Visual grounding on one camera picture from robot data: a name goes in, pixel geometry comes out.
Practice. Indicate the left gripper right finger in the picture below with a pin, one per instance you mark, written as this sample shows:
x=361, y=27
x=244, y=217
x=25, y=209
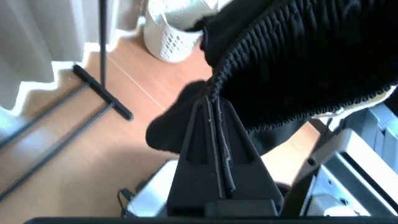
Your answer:
x=252, y=183

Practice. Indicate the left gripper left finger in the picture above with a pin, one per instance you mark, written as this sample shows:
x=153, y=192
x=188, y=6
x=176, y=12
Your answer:
x=196, y=183

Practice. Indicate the black garment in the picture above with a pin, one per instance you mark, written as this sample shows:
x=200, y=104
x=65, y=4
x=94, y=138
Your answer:
x=295, y=62

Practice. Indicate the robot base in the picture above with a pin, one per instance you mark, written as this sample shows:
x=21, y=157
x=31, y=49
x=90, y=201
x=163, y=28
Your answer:
x=357, y=174

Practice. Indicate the white laundry basket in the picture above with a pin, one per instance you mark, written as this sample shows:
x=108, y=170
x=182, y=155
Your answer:
x=171, y=40

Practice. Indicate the black clothes rack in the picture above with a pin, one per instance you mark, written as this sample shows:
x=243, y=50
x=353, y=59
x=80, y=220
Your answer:
x=102, y=46

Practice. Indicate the beige curtain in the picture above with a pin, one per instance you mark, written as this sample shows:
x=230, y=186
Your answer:
x=37, y=40

